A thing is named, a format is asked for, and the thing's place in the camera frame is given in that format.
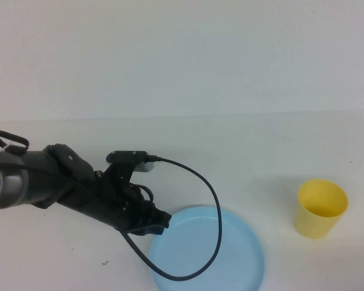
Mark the light blue round plate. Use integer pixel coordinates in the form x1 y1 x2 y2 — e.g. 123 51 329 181
148 206 266 291

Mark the yellow plastic cup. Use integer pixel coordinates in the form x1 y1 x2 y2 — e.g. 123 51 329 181
293 178 349 240

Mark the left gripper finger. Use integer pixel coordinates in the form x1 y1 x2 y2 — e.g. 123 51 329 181
126 224 166 237
145 204 172 229

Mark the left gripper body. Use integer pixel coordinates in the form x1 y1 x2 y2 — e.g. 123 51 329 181
59 170 158 233

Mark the black camera cable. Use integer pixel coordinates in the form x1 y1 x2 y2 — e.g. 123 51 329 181
120 155 223 281

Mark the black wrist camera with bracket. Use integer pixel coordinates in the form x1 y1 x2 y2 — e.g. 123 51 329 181
105 150 158 183

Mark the black cable loop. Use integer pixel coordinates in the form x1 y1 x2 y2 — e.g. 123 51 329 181
0 130 30 153

